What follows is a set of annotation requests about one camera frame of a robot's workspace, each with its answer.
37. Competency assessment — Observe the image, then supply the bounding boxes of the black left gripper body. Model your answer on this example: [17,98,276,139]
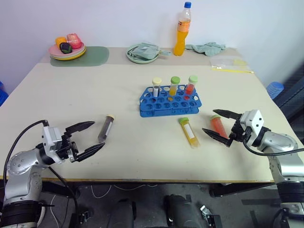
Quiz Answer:
[56,132,80,164]

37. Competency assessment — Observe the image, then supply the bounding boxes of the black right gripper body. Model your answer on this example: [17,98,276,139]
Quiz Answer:
[226,119,252,147]

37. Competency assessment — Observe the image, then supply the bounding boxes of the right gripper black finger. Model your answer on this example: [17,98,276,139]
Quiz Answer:
[212,109,243,121]
[201,128,230,146]

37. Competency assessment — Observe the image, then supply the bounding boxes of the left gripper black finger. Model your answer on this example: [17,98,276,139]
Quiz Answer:
[76,142,106,162]
[64,121,96,137]

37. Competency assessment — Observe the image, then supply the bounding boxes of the orange liquid tube, green cap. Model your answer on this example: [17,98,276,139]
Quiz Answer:
[209,114,229,140]

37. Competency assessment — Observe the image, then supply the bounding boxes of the dark tube, pale yellow cap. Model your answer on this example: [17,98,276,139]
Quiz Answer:
[97,114,115,143]

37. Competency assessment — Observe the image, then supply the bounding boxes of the yellow labelled tube, green cap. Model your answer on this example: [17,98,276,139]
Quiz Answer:
[178,117,201,150]

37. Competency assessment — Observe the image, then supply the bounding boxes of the red liquid tube, green cap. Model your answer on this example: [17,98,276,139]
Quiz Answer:
[185,75,199,95]

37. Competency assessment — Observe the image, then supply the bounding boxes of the blue test tube rack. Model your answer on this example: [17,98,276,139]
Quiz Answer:
[139,84,203,118]

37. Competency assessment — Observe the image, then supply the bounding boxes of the yellow liquid tube, green cap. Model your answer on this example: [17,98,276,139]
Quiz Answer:
[169,76,181,97]

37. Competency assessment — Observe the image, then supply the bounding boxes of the clear tube, pale yellow cap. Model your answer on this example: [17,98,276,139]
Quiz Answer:
[152,77,162,98]

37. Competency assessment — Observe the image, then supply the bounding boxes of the thin yellow strip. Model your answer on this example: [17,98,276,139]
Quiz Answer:
[211,66,255,74]

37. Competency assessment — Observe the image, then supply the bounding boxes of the blue ribbed stool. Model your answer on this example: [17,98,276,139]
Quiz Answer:
[266,81,285,99]

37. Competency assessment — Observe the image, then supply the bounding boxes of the clear plastic bag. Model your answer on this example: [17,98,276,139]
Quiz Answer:
[209,56,248,67]

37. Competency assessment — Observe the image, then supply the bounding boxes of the yellow plate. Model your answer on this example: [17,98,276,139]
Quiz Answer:
[50,48,87,62]

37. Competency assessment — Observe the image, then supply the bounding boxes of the crumpled green cloth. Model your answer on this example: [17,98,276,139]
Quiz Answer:
[185,41,227,57]

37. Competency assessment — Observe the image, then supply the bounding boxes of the green table mat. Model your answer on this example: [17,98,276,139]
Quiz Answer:
[49,46,110,68]

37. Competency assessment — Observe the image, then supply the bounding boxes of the light green stacked plate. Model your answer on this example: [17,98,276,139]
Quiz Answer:
[49,47,86,60]

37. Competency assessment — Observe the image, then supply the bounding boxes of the black toy food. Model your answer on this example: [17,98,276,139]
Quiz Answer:
[59,42,73,54]

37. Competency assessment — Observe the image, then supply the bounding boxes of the pink plate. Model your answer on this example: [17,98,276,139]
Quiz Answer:
[48,42,86,57]

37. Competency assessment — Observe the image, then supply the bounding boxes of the large dark rounded shape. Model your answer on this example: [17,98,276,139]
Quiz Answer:
[163,194,208,228]

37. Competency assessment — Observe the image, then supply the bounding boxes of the blue plastic object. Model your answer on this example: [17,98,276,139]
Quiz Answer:
[0,80,10,108]

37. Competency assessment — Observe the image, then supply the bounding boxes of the pink toy food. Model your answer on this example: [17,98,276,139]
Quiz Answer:
[66,33,83,50]

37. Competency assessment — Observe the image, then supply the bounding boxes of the pale green plate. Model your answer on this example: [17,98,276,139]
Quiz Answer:
[125,44,161,65]

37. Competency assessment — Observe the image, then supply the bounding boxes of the orange toy cylinder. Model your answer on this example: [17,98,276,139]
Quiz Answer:
[55,36,68,48]

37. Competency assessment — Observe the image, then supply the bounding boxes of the orange soda bottle, blue cap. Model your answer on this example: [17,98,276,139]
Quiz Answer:
[172,1,192,57]

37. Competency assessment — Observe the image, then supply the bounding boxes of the folded green cloth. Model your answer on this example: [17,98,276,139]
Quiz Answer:
[128,42,172,60]

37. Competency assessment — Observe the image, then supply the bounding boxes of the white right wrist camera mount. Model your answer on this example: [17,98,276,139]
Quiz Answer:
[239,109,265,134]

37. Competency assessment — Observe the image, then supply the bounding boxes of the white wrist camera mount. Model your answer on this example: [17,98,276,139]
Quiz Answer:
[239,109,265,134]
[42,126,63,158]

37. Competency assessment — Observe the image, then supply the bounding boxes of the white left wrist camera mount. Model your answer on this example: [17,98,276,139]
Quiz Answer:
[42,126,63,158]

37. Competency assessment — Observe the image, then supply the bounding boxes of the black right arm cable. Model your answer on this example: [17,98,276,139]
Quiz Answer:
[242,133,304,157]

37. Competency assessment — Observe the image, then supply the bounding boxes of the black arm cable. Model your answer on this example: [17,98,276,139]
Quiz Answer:
[242,133,304,157]
[3,119,80,228]

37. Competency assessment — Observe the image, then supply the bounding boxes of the black table frame bar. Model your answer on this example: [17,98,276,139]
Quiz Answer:
[39,181,80,199]
[209,182,279,198]

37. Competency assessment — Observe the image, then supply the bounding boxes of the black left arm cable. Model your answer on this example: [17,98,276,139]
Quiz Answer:
[3,119,80,228]

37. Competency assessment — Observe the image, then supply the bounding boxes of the white floor cable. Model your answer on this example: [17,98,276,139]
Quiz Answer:
[91,184,158,200]

